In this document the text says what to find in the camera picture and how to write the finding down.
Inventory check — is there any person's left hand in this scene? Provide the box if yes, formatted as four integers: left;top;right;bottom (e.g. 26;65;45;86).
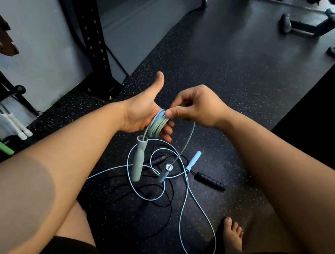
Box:
118;66;184;144

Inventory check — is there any person's left forearm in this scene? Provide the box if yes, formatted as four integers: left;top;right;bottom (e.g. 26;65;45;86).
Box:
0;80;127;254

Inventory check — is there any person's left leg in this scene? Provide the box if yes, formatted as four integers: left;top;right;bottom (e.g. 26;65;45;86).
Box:
54;199;103;247

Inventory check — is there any grey-green jump rope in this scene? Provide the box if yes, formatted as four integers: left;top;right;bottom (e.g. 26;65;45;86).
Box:
129;100;198;191

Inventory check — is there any person's right leg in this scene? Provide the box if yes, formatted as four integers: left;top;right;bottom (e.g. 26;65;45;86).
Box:
241;206;311;254

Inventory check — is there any person's bare foot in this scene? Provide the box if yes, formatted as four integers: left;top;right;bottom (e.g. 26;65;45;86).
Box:
218;216;249;254

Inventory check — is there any black weight bench frame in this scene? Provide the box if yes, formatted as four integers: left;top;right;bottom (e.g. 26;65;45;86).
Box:
277;0;335;43

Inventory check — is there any light blue jump rope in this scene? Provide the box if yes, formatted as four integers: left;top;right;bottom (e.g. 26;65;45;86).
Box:
76;129;233;254

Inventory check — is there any person's right forearm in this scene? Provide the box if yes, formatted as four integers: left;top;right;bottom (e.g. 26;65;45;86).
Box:
198;106;335;254

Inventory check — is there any white-handled jump rope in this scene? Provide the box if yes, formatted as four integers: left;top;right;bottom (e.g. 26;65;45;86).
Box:
0;80;41;142

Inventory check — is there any person's leg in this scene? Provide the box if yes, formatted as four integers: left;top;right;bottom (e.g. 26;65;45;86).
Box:
54;199;103;247
241;206;311;254

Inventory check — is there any person's right hand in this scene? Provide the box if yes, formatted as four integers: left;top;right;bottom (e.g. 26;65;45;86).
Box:
164;79;231;131

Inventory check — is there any black storage stand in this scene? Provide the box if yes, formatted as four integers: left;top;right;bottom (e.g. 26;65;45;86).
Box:
0;69;47;128

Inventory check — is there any black perforated rack post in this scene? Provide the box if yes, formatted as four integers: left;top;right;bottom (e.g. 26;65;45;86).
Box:
34;0;139;102

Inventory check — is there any black jump rope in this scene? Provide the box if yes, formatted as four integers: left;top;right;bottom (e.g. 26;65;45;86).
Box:
102;144;231;238

